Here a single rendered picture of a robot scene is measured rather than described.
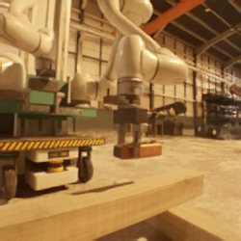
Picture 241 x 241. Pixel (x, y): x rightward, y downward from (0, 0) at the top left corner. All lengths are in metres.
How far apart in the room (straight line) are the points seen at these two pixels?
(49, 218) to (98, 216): 0.13
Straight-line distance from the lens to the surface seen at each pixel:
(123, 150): 0.52
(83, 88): 1.23
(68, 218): 0.47
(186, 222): 0.66
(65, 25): 1.56
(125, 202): 0.54
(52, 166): 1.05
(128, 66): 0.54
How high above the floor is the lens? 0.40
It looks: 2 degrees up
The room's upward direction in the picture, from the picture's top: 1 degrees clockwise
